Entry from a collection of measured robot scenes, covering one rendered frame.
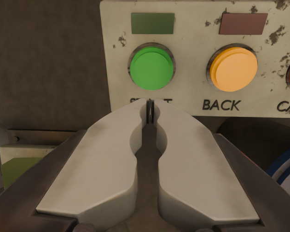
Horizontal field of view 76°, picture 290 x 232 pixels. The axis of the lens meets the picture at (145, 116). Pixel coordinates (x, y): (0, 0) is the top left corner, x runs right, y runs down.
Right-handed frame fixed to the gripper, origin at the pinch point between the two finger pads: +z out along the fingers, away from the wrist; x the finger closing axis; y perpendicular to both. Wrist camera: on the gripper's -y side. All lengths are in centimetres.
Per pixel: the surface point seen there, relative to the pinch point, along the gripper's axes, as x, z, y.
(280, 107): 13.6, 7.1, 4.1
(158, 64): 0.6, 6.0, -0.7
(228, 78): 7.0, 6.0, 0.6
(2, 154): -58, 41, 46
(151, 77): 0.0, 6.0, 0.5
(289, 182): 28.5, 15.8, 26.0
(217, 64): 5.9, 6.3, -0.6
